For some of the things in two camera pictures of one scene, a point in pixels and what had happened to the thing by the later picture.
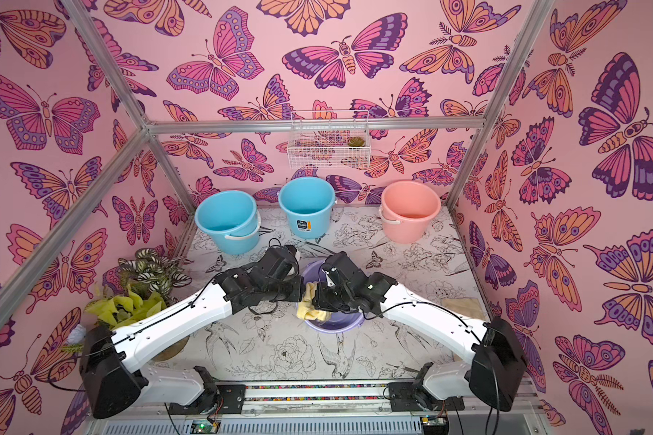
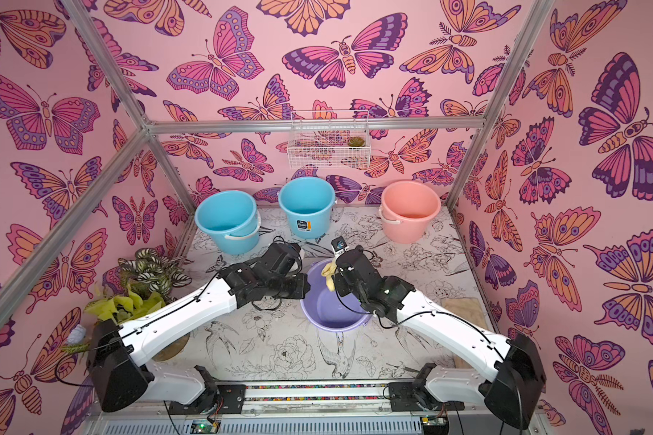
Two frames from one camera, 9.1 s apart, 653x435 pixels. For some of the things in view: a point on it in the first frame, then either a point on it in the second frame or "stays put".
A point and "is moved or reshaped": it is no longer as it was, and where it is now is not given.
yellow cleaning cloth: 307,310 is moved or reshaped
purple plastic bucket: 339,322 stays put
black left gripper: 299,292 stays put
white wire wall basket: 329,140 stays put
